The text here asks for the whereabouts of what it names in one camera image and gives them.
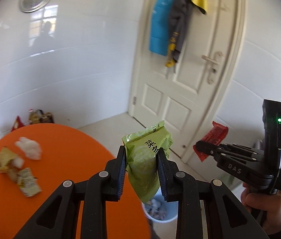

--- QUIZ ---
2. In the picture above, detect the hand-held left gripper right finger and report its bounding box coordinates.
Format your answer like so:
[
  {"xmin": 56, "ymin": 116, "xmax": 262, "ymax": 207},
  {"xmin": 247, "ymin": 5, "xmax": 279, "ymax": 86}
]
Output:
[{"xmin": 155, "ymin": 152, "xmax": 270, "ymax": 239}]

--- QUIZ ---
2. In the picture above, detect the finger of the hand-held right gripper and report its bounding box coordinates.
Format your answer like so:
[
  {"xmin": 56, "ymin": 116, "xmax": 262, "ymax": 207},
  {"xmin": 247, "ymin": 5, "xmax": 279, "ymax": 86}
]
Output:
[
  {"xmin": 193, "ymin": 141, "xmax": 255, "ymax": 163},
  {"xmin": 221, "ymin": 144, "xmax": 264, "ymax": 158}
]

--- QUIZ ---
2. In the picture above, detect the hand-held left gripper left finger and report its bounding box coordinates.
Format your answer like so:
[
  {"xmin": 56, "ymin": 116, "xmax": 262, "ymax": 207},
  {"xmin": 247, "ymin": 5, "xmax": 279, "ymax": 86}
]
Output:
[{"xmin": 13, "ymin": 146, "xmax": 127, "ymax": 239}]

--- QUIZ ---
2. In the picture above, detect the red snack wrapper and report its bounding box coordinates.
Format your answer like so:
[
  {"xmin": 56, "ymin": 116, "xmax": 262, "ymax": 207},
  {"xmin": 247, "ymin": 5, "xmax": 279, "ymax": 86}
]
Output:
[{"xmin": 193, "ymin": 121, "xmax": 229, "ymax": 163}]

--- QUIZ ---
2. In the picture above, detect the light green snack wrapper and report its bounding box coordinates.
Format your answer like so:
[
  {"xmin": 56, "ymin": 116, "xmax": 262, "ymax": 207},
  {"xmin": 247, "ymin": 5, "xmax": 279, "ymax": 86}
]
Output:
[{"xmin": 122, "ymin": 120, "xmax": 174, "ymax": 205}]

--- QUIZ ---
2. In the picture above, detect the pale blue plastic bin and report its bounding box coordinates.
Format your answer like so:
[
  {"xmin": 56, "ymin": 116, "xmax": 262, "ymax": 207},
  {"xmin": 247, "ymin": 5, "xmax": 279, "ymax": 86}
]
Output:
[{"xmin": 142, "ymin": 190, "xmax": 181, "ymax": 223}]

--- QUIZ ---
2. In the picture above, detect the crushed green white carton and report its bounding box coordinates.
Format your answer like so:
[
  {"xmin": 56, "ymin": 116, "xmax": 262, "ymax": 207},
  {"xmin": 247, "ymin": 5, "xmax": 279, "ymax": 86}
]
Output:
[{"xmin": 16, "ymin": 167, "xmax": 42, "ymax": 197}]

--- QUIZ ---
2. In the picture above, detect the white tissue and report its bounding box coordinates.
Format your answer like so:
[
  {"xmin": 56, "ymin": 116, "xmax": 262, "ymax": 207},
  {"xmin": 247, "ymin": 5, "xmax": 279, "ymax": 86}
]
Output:
[{"xmin": 15, "ymin": 136, "xmax": 42, "ymax": 159}]

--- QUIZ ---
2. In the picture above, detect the small white tissue ball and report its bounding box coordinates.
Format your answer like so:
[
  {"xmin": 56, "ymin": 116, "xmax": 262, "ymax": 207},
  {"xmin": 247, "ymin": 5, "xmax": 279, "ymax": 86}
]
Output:
[{"xmin": 12, "ymin": 157, "xmax": 26, "ymax": 170}]

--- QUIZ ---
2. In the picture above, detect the yellow snack wrapper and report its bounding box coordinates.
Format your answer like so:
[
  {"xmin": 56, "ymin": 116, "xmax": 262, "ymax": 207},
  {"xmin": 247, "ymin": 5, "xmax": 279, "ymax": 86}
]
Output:
[{"xmin": 0, "ymin": 146, "xmax": 19, "ymax": 173}]

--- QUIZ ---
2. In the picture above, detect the person's right hand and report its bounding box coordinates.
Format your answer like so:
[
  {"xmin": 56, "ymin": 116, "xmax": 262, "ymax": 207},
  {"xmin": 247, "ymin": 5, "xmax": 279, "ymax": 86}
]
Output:
[{"xmin": 240, "ymin": 182, "xmax": 281, "ymax": 235}]

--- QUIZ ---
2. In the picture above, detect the orange round table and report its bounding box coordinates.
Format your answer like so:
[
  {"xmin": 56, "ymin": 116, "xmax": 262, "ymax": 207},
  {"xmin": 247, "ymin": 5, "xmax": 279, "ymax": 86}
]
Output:
[{"xmin": 0, "ymin": 123, "xmax": 152, "ymax": 239}]

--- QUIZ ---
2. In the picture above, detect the white panel door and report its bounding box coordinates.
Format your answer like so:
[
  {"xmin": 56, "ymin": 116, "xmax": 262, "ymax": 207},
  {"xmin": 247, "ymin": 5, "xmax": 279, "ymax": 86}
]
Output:
[{"xmin": 128, "ymin": 0, "xmax": 246, "ymax": 165}]

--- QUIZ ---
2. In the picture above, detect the dark patterned bag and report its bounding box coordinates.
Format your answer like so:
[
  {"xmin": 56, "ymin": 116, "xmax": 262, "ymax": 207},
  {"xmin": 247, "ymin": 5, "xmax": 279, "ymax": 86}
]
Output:
[{"xmin": 34, "ymin": 110, "xmax": 55, "ymax": 124}]

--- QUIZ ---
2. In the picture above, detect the yellow cooking oil bottle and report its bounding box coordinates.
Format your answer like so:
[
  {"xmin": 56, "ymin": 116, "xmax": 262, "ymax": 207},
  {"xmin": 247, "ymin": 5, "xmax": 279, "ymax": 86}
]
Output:
[{"xmin": 28, "ymin": 108, "xmax": 40, "ymax": 125}]

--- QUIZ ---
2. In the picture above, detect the red rice bag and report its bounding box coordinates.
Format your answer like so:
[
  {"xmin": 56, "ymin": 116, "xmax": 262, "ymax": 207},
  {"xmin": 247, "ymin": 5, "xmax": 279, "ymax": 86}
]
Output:
[{"xmin": 11, "ymin": 116, "xmax": 24, "ymax": 131}]

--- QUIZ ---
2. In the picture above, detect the grey apron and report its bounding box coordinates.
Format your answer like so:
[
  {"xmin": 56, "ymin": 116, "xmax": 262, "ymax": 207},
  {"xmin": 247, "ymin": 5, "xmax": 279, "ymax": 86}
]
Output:
[{"xmin": 165, "ymin": 0, "xmax": 196, "ymax": 68}]

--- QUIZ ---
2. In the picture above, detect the blue apron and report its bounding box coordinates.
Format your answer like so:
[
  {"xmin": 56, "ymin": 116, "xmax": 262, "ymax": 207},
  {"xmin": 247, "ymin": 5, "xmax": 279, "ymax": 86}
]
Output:
[{"xmin": 148, "ymin": 0, "xmax": 181, "ymax": 55}]

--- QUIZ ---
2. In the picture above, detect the cream door handle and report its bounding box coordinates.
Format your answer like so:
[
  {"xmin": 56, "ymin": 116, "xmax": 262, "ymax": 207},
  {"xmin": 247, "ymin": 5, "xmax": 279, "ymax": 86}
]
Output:
[{"xmin": 201, "ymin": 52, "xmax": 224, "ymax": 84}]

